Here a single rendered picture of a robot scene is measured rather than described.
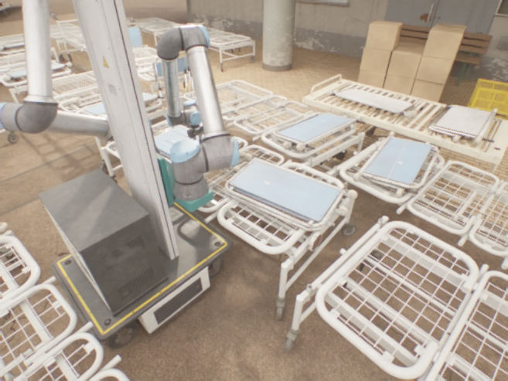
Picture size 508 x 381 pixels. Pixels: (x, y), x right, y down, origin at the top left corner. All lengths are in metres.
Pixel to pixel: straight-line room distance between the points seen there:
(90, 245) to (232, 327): 1.01
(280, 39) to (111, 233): 5.40
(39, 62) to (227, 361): 1.70
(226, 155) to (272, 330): 1.11
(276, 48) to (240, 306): 5.17
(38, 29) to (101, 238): 0.84
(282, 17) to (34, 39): 5.23
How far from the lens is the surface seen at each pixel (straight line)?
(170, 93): 1.88
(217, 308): 2.10
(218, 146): 1.51
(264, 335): 2.01
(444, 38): 4.95
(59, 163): 4.00
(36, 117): 1.44
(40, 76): 1.44
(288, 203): 1.94
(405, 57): 5.04
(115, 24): 1.32
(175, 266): 1.94
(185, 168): 1.49
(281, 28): 6.31
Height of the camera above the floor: 1.80
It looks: 38 degrees down
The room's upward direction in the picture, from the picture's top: straight up
